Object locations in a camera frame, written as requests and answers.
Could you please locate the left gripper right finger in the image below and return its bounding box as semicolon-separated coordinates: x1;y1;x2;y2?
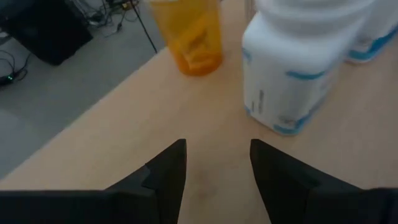
250;139;398;224

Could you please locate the black floor cable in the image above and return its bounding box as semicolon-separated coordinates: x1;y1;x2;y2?
129;0;159;54

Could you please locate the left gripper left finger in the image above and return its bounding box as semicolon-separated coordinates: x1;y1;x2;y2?
0;139;187;224

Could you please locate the black equipment case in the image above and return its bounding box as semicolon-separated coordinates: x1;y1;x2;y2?
0;0;94;66

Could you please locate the orange bottle white cap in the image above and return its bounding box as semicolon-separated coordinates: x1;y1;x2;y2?
149;0;224;77

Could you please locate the small device green light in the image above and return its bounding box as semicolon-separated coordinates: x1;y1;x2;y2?
0;73;15;86

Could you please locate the white bottle blue label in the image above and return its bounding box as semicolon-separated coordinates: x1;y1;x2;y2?
241;0;374;136

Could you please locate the large white medicine bottle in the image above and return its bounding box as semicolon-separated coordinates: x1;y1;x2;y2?
343;0;398;65

